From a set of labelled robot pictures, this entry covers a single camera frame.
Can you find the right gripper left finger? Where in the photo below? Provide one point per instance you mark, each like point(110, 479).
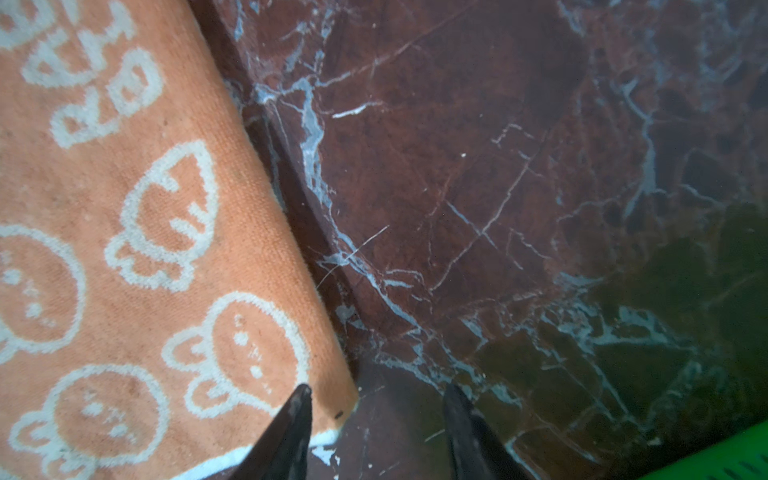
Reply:
point(281, 451)

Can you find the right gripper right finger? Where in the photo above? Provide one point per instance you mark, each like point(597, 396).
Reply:
point(474, 450)

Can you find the cream orange patterned towel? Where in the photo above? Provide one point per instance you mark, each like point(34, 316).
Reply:
point(156, 312)

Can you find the green perforated plastic basket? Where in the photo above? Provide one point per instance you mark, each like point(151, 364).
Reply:
point(741, 457)

